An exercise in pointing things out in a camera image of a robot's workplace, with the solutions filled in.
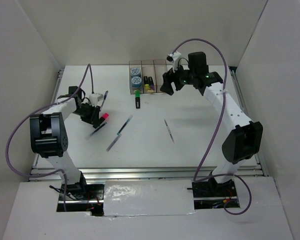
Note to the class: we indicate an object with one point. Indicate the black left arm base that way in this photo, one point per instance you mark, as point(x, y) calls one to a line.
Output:
point(92, 201)

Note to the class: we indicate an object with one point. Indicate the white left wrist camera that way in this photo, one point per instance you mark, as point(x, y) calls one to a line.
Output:
point(95, 98)

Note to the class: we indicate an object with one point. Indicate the thin black white pen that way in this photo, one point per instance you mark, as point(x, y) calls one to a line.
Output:
point(169, 131)

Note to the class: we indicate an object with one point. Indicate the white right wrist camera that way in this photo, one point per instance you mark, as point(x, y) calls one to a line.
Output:
point(174, 58)

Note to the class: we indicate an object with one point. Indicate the right clear storage bin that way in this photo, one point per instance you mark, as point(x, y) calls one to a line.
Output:
point(160, 67)

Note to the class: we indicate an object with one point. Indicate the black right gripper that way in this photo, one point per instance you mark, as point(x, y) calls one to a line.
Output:
point(169, 77)

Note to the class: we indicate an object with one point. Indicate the pink capped black highlighter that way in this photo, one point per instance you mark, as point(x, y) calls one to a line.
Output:
point(103, 118)

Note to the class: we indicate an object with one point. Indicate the clear storage bin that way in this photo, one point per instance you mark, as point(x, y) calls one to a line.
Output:
point(148, 69)
point(160, 67)
point(134, 63)

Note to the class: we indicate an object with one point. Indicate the middle clear storage bin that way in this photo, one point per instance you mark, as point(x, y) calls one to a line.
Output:
point(148, 69)

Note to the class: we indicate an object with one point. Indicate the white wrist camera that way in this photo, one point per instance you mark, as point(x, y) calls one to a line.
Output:
point(95, 98)
point(174, 58)

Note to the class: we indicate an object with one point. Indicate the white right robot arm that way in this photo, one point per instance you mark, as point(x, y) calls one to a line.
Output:
point(244, 135)

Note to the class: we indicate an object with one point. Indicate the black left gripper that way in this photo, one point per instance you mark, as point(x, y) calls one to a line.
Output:
point(94, 116)

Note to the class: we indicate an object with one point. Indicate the green capped black highlighter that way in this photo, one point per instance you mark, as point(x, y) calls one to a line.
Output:
point(137, 99)

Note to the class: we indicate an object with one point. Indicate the blue ballpoint pen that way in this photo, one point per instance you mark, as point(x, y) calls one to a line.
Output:
point(104, 99)

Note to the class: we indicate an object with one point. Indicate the yellow capped black highlighter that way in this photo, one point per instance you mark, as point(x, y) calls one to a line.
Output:
point(146, 83)

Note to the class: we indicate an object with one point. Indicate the purple capped black highlighter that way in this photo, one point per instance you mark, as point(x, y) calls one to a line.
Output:
point(151, 84)

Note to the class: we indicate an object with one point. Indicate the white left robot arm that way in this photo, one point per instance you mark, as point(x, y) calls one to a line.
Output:
point(49, 139)

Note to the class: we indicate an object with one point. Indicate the left clear storage bin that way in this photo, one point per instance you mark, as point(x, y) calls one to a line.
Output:
point(134, 63)

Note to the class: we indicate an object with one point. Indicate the dark blue gel pen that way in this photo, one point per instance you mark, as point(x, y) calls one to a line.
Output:
point(125, 124)

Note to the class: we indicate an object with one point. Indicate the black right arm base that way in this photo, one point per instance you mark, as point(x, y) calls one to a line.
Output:
point(206, 195)

